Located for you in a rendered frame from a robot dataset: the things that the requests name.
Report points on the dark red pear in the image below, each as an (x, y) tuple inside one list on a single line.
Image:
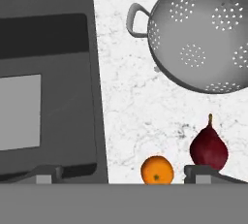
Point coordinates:
[(209, 148)]

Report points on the orange tangerine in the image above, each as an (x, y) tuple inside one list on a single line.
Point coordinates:
[(157, 169)]

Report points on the grey steel sink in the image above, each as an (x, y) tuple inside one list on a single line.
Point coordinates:
[(48, 79)]

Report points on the grey metal colander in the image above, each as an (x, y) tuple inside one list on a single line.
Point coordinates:
[(200, 37)]

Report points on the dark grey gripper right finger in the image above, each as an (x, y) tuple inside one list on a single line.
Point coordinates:
[(201, 171)]

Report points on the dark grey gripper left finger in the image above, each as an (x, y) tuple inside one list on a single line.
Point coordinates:
[(48, 171)]

